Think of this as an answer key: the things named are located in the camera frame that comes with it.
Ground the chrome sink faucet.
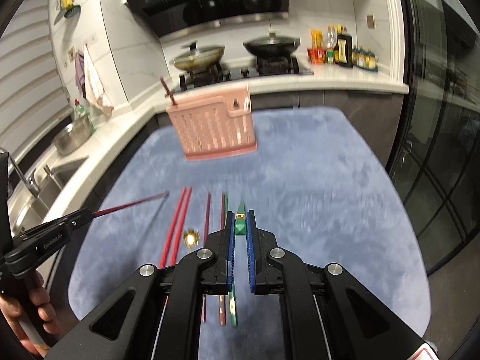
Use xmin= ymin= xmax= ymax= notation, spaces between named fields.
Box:
xmin=8 ymin=154 xmax=55 ymax=198

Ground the stainless steel sink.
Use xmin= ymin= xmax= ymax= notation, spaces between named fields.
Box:
xmin=8 ymin=157 xmax=87 ymax=237

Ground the yellow seasoning packet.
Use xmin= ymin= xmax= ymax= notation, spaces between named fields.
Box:
xmin=310 ymin=29 xmax=324 ymax=50

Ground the white countertop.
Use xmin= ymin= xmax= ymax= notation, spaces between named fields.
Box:
xmin=8 ymin=65 xmax=409 ymax=233

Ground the clear oil bottle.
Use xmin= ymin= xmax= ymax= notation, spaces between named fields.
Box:
xmin=325 ymin=26 xmax=337 ymax=65

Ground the pink plastic utensil holder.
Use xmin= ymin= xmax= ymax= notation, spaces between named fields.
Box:
xmin=166 ymin=84 xmax=257 ymax=161

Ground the red seasoning container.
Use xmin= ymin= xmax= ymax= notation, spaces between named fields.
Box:
xmin=307 ymin=48 xmax=326 ymax=65

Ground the black gas stove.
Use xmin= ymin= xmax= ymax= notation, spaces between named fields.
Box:
xmin=173 ymin=55 xmax=314 ymax=93

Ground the blue-grey plush mat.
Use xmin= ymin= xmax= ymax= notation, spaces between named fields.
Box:
xmin=67 ymin=106 xmax=431 ymax=360

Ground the white hanging towel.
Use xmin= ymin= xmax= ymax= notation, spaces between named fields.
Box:
xmin=83 ymin=45 xmax=114 ymax=117

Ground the steel mixing bowl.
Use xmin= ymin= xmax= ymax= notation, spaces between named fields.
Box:
xmin=52 ymin=115 xmax=94 ymax=156

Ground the bright red chopstick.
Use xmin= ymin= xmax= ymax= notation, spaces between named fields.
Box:
xmin=158 ymin=187 xmax=186 ymax=269

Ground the left human hand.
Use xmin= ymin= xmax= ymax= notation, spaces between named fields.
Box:
xmin=1 ymin=271 xmax=64 ymax=359

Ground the green dish soap bottle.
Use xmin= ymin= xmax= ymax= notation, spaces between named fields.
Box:
xmin=74 ymin=99 xmax=88 ymax=119

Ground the gold ornate spoon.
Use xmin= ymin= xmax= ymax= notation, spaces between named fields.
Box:
xmin=182 ymin=228 xmax=200 ymax=252

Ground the maroon gold-band chopstick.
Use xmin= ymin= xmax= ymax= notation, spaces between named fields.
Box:
xmin=218 ymin=192 xmax=228 ymax=327

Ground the dark red chopstick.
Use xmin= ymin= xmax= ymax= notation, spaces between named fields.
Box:
xmin=160 ymin=76 xmax=177 ymax=106

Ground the dark maroon thin chopstick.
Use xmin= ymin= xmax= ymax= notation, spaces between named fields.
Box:
xmin=201 ymin=192 xmax=212 ymax=323

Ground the dark soy sauce bottle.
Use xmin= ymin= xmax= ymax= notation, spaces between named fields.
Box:
xmin=334 ymin=24 xmax=353 ymax=68

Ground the black wok with handle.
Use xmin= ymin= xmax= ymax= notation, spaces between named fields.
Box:
xmin=243 ymin=30 xmax=300 ymax=59

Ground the purple hanging cloth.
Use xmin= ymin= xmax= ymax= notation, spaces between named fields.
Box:
xmin=74 ymin=52 xmax=86 ymax=99

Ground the small condiment jars rack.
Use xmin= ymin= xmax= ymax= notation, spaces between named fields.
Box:
xmin=352 ymin=46 xmax=379 ymax=72

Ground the beige lidded pan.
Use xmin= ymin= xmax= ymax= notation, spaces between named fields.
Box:
xmin=171 ymin=41 xmax=225 ymax=72

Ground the green yellow hanging brush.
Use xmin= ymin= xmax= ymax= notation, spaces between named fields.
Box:
xmin=54 ymin=0 xmax=81 ymax=25

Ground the green gold-band chopstick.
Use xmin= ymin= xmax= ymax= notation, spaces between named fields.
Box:
xmin=229 ymin=200 xmax=247 ymax=328

